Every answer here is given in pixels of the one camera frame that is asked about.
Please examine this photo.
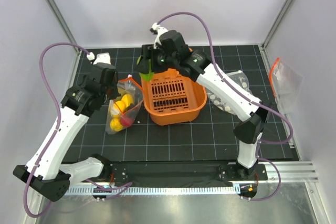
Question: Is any right aluminium frame post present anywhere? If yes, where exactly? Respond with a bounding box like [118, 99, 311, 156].
[261, 0, 295, 50]

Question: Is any yellow lemon toy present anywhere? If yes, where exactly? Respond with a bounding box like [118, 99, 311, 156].
[121, 93, 134, 109]

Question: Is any green fruit toy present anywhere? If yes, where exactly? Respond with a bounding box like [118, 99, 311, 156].
[135, 56, 154, 82]

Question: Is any single clear zip bag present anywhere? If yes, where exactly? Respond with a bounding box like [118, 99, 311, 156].
[106, 74, 144, 135]

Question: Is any white slotted cable duct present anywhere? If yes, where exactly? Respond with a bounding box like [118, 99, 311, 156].
[65, 184, 240, 196]

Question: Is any red apple toy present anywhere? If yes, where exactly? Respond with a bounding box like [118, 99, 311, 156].
[119, 115, 134, 127]

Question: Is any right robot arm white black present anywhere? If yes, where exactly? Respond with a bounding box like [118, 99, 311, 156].
[135, 26, 269, 180]

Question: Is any zip bag on right wall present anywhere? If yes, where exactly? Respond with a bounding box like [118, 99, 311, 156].
[268, 58, 303, 114]

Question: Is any yellow mango toy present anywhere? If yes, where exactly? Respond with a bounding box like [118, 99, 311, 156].
[110, 100, 126, 118]

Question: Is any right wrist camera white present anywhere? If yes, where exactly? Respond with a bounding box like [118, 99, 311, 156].
[150, 23, 168, 49]

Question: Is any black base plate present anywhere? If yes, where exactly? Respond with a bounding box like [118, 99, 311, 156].
[81, 159, 268, 185]

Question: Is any orange plastic basket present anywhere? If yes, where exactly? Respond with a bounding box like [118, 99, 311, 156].
[141, 69, 207, 126]

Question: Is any clear zip bags stack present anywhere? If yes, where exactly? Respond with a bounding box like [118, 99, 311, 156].
[206, 70, 254, 116]

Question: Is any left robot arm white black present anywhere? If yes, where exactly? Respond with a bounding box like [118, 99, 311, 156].
[13, 63, 119, 202]

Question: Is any aluminium rail profile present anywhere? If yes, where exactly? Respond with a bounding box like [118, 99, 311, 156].
[264, 161, 320, 183]

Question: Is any black grid mat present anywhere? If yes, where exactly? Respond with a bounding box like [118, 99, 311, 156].
[63, 45, 299, 163]

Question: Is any left aluminium frame post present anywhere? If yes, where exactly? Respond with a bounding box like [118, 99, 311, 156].
[45, 0, 77, 44]

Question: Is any yellow pear toy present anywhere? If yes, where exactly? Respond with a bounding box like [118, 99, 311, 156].
[110, 118, 123, 132]

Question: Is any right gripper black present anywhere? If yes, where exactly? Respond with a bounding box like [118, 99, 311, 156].
[135, 45, 177, 76]

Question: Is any aluminium frame post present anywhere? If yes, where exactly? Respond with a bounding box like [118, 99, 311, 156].
[45, 0, 77, 44]
[261, 0, 295, 50]

